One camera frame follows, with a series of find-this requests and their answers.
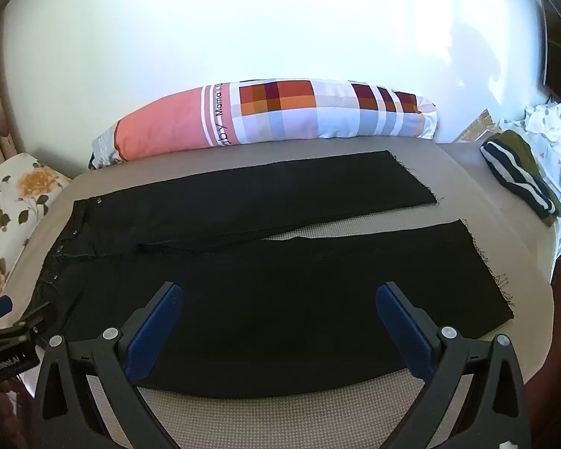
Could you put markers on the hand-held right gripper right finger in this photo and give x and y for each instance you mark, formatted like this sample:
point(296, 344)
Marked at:
point(404, 332)

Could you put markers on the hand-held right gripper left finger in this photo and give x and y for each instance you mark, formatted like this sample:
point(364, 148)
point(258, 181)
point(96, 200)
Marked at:
point(154, 332)

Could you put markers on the black pants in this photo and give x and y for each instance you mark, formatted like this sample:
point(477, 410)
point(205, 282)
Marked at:
point(262, 299)

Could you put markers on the floral cushion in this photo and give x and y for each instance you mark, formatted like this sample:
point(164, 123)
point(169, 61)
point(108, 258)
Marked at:
point(14, 206)

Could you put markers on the beige bed mat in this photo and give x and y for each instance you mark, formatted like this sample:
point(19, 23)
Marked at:
point(495, 224)

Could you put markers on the dark striped garment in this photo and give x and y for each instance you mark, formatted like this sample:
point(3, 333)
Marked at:
point(509, 173)

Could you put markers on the pink checked long pillow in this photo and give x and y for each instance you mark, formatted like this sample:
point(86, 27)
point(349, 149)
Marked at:
point(168, 121)

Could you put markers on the olive green garment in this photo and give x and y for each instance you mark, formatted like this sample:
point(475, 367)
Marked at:
point(519, 142)

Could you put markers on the brown cardboard piece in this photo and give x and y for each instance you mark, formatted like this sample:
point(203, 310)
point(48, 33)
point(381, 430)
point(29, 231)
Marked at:
point(484, 121)

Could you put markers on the pile of clothes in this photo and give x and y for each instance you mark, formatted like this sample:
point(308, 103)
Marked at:
point(551, 121)

